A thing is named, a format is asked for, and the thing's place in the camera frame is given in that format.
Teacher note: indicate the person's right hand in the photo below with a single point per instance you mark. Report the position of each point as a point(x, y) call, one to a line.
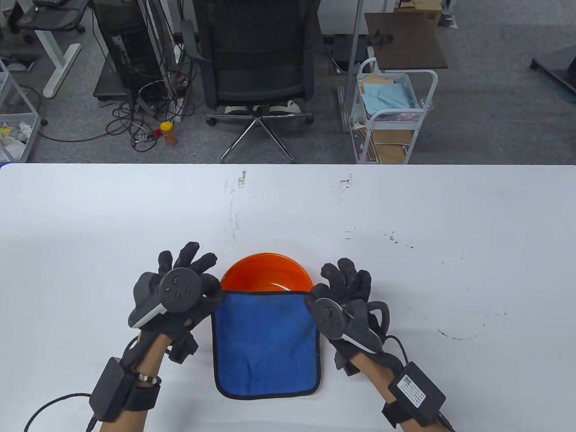
point(353, 283)

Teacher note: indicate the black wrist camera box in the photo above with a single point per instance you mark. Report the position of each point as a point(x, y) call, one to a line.
point(416, 391)
point(110, 389)

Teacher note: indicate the grey metal pole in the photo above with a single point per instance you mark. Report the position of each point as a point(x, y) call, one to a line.
point(353, 67)

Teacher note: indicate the person's left forearm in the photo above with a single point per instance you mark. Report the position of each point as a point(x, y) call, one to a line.
point(155, 355)

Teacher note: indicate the dark mesh chair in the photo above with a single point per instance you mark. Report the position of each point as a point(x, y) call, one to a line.
point(49, 15)

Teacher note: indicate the black stand base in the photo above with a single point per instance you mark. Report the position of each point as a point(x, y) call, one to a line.
point(555, 67)

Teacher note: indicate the person's left hand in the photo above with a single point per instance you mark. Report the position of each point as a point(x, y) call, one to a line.
point(189, 321)

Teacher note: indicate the light blue papers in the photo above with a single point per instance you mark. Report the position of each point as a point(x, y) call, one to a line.
point(389, 96)

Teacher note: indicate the person's right forearm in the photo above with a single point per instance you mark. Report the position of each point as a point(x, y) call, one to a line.
point(375, 375)

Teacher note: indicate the yellow capped orange bottle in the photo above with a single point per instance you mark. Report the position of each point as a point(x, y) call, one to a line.
point(168, 133)

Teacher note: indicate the orange bowl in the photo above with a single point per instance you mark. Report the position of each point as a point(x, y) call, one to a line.
point(265, 272)

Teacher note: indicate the cardboard box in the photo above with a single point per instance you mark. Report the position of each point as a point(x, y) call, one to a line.
point(423, 6)

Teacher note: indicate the white slipper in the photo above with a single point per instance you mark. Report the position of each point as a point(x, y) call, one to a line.
point(236, 109)
point(285, 107)

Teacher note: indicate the white rolling cart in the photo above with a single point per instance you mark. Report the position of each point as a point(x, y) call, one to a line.
point(407, 135)

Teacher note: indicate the white desk leg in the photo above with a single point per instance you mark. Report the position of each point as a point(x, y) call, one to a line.
point(56, 67)

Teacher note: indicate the blue hand towel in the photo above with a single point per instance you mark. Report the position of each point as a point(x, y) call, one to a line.
point(265, 346)

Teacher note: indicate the black computer tower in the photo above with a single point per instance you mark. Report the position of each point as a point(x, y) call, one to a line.
point(130, 45)

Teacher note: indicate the brown side table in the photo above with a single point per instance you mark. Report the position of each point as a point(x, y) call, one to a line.
point(407, 42)

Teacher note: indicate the black mesh office chair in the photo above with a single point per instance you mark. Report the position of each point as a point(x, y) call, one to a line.
point(258, 54)

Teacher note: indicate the round black hand tracker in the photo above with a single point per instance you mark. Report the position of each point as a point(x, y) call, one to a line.
point(180, 290)
point(328, 317)

